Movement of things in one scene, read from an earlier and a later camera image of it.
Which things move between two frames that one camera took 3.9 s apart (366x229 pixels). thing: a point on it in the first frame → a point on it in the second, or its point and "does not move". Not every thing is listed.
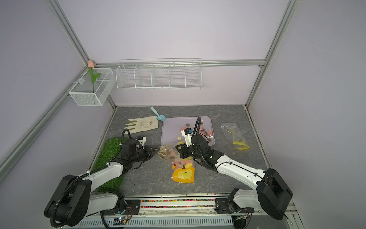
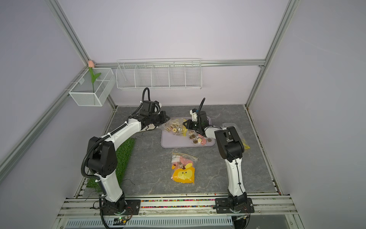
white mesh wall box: [93, 88] does not move
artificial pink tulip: [91, 65] does not move
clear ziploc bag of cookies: [238, 140] does not move
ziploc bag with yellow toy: [183, 171] does not move
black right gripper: [182, 150] → [188, 125]
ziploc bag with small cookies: [170, 153] → [175, 125]
